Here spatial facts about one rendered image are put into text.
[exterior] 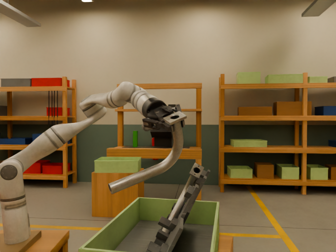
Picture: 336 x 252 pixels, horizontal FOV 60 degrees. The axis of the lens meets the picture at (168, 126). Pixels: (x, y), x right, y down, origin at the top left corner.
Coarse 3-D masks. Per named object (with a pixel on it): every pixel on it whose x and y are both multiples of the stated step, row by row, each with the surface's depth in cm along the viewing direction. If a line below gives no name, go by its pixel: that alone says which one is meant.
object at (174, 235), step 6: (192, 186) 101; (198, 186) 101; (186, 192) 99; (192, 192) 99; (192, 198) 99; (186, 204) 99; (186, 210) 99; (180, 216) 99; (180, 222) 94; (174, 228) 99; (180, 228) 89; (174, 234) 92; (168, 240) 98; (174, 240) 89; (168, 246) 92
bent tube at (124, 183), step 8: (176, 112) 83; (168, 120) 80; (176, 120) 80; (176, 128) 82; (176, 136) 83; (176, 144) 84; (176, 152) 85; (168, 160) 85; (176, 160) 86; (152, 168) 84; (160, 168) 84; (168, 168) 86; (128, 176) 81; (136, 176) 81; (144, 176) 82; (152, 176) 84; (112, 184) 79; (120, 184) 79; (128, 184) 80; (112, 192) 79
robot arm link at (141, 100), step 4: (140, 96) 96; (144, 96) 94; (148, 96) 94; (152, 96) 94; (140, 100) 94; (144, 100) 93; (136, 104) 96; (140, 104) 93; (140, 108) 93; (140, 112) 95; (144, 128) 96; (148, 128) 97
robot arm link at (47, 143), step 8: (40, 136) 121; (48, 136) 121; (56, 136) 121; (32, 144) 122; (40, 144) 120; (48, 144) 120; (56, 144) 122; (24, 152) 122; (32, 152) 122; (40, 152) 122; (48, 152) 123; (24, 160) 122; (32, 160) 123; (24, 168) 123
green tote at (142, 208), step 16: (128, 208) 133; (144, 208) 149; (160, 208) 148; (192, 208) 144; (208, 208) 143; (112, 224) 115; (128, 224) 133; (208, 224) 143; (96, 240) 101; (112, 240) 115
